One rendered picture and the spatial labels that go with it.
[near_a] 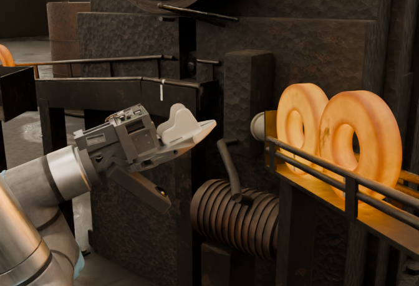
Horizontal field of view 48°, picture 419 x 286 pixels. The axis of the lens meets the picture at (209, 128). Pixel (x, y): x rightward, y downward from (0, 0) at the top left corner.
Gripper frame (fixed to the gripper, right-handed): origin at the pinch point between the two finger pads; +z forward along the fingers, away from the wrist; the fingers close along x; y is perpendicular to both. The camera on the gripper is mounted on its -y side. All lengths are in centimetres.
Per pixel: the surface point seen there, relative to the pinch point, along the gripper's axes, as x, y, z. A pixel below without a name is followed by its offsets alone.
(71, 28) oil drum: 331, 0, -14
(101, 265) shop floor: 83, -64, -36
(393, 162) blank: -24.3, -4.0, 15.5
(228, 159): 20.4, -15.7, 6.1
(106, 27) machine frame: 80, 13, -4
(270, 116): 6.4, -4.6, 12.9
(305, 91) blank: -4.3, 1.2, 15.7
